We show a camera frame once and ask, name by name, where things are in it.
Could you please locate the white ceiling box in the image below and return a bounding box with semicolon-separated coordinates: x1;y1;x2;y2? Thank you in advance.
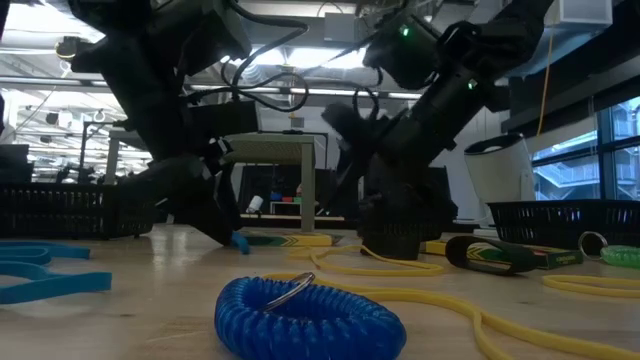
543;0;614;30

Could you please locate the yellow hanging cable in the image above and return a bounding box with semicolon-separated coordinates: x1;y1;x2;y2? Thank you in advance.
536;24;555;137

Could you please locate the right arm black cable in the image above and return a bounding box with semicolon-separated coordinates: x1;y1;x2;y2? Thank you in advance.
299;29;386;121

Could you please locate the blue coil wrist keychain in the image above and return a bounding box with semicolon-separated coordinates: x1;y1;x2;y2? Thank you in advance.
214;272;408;360

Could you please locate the grey ceiling box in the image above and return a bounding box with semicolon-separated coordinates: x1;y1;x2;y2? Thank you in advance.
323;11;374;44

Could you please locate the small table with coloured bins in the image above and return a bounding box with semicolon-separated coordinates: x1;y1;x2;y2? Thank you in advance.
268;188;303;216

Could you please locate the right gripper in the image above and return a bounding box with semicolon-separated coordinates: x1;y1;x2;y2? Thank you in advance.
349;144;459;261

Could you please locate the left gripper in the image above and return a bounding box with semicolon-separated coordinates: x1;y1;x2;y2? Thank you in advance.
119;137;244;245

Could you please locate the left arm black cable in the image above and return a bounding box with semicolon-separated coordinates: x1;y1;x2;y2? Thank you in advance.
219;0;311;114

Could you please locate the green coil wrist keychain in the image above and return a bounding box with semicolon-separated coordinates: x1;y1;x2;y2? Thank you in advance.
578;230;640;270

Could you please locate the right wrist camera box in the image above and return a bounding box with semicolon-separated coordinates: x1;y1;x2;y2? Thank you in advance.
321;102;386;149

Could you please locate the ceiling dome with yellow cable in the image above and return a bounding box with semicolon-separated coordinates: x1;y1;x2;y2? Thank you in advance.
53;35;91;64

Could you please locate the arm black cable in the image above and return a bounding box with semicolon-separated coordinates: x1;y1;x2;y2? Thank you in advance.
299;29;386;121
219;0;311;114

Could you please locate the yellow rubber band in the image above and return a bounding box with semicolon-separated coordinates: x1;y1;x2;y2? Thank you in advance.
542;274;640;300
288;243;445;278
263;272;640;360

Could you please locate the dark window frame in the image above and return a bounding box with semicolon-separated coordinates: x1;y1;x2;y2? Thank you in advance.
529;94;640;202

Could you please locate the dark screen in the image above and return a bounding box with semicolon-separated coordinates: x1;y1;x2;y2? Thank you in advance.
0;143;32;184

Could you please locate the ceiling light strip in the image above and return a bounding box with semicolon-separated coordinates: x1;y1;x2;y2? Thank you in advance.
189;84;424;100

